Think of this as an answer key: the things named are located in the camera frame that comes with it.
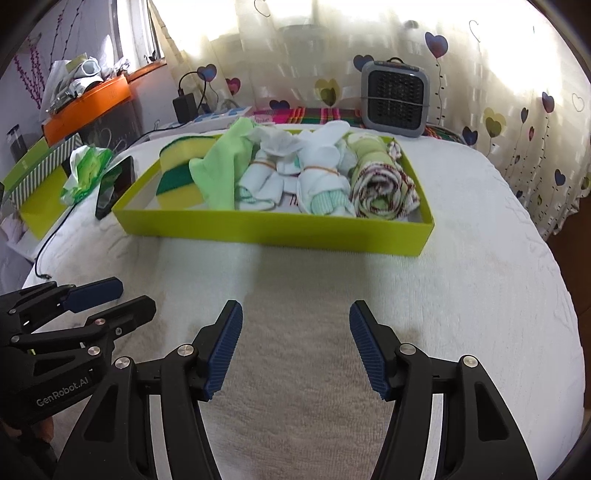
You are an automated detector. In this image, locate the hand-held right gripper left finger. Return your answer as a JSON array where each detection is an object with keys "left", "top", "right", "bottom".
[{"left": 54, "top": 299, "right": 244, "bottom": 480}]

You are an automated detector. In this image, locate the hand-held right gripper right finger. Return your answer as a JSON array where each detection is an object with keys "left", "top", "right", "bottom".
[{"left": 348, "top": 299, "right": 539, "bottom": 480}]

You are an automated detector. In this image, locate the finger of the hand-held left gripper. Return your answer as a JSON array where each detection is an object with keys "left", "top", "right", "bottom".
[
  {"left": 0, "top": 277, "right": 124, "bottom": 333},
  {"left": 11, "top": 295, "right": 158, "bottom": 365}
]

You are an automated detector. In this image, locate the yellow green sponge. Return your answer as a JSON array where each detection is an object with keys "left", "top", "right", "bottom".
[
  {"left": 159, "top": 135, "right": 222, "bottom": 171},
  {"left": 156, "top": 164, "right": 206, "bottom": 210}
]

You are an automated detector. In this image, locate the yellow-green cardboard box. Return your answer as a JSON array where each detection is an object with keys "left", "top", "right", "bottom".
[{"left": 112, "top": 134, "right": 435, "bottom": 258}]

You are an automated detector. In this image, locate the green white towel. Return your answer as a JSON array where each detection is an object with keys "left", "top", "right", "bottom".
[{"left": 346, "top": 131, "right": 422, "bottom": 220}]

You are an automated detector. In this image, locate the light green cloth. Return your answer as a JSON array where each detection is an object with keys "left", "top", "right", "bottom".
[{"left": 189, "top": 117, "right": 262, "bottom": 209}]

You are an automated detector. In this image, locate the white mint sock bundle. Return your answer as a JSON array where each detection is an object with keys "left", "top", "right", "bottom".
[{"left": 295, "top": 121, "right": 357, "bottom": 217}]

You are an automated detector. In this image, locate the white pink cloth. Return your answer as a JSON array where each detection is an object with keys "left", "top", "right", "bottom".
[{"left": 0, "top": 217, "right": 24, "bottom": 245}]

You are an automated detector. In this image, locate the black phone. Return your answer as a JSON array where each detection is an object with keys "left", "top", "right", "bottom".
[{"left": 95, "top": 156, "right": 136, "bottom": 221}]

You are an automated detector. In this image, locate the green tissue packet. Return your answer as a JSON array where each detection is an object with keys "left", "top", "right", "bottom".
[{"left": 62, "top": 145, "right": 114, "bottom": 206}]

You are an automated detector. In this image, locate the dark bottle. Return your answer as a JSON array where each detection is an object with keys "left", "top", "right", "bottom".
[{"left": 6, "top": 126, "right": 28, "bottom": 162}]

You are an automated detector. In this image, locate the orange storage box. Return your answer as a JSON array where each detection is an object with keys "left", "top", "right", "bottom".
[{"left": 42, "top": 75, "right": 132, "bottom": 144}]

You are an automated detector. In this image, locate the black power adapter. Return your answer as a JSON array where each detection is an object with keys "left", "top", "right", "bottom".
[{"left": 173, "top": 93, "right": 199, "bottom": 123}]

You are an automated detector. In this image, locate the white power strip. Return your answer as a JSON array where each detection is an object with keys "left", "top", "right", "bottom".
[{"left": 191, "top": 106, "right": 254, "bottom": 125}]

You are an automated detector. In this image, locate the pile of white packets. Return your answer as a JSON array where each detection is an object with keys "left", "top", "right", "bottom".
[{"left": 41, "top": 54, "right": 130, "bottom": 112}]

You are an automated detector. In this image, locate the pink branch decoration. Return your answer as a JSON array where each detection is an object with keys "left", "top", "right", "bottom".
[{"left": 14, "top": 0, "right": 65, "bottom": 112}]

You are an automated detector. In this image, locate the small grey heater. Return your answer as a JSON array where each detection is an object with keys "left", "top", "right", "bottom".
[{"left": 360, "top": 58, "right": 432, "bottom": 138}]

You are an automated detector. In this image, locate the heart print curtain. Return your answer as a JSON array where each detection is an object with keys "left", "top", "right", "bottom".
[{"left": 148, "top": 0, "right": 591, "bottom": 241}]

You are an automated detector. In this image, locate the black cable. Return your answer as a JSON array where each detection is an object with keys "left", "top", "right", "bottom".
[{"left": 34, "top": 203, "right": 77, "bottom": 280}]

